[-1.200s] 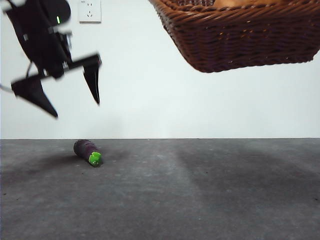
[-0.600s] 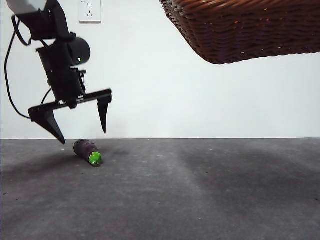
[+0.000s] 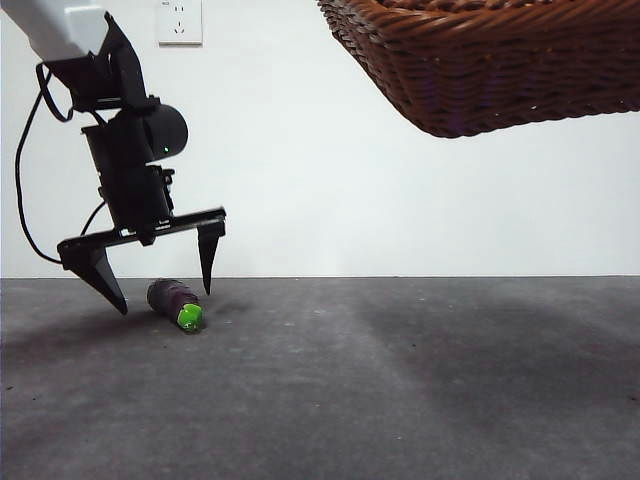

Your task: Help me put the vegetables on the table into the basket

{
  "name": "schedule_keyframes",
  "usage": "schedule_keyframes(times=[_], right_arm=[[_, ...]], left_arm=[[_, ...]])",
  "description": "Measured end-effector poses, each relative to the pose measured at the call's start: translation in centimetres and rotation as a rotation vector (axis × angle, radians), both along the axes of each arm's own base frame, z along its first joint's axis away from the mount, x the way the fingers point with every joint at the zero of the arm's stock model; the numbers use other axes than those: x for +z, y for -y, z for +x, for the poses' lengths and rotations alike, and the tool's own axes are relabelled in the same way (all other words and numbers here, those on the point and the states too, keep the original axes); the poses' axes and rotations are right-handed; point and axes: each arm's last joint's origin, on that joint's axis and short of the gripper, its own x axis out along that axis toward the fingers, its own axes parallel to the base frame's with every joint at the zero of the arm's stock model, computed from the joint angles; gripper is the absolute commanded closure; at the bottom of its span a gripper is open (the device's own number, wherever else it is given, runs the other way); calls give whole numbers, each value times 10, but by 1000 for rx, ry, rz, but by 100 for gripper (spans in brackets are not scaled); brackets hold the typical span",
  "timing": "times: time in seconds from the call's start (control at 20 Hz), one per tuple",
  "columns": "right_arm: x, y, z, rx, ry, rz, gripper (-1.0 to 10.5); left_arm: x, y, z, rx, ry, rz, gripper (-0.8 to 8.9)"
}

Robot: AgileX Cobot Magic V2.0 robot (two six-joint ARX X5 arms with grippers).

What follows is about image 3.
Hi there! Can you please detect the brown wicker basket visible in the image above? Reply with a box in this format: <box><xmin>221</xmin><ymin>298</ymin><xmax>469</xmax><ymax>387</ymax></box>
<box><xmin>317</xmin><ymin>0</ymin><xmax>640</xmax><ymax>140</ymax></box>

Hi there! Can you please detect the purple eggplant with green stem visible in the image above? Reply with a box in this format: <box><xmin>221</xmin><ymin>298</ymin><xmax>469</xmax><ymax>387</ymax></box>
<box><xmin>146</xmin><ymin>278</ymin><xmax>205</xmax><ymax>335</ymax></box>

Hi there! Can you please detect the black cable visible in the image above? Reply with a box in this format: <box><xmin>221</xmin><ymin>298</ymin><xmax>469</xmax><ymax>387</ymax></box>
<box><xmin>14</xmin><ymin>62</ymin><xmax>109</xmax><ymax>265</ymax></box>

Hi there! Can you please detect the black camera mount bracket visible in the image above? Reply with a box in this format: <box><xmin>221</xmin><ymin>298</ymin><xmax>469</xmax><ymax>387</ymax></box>
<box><xmin>37</xmin><ymin>12</ymin><xmax>161</xmax><ymax>114</ymax></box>

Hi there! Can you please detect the white wall socket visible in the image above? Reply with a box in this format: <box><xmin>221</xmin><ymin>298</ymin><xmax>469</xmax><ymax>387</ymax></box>
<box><xmin>158</xmin><ymin>0</ymin><xmax>204</xmax><ymax>48</ymax></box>

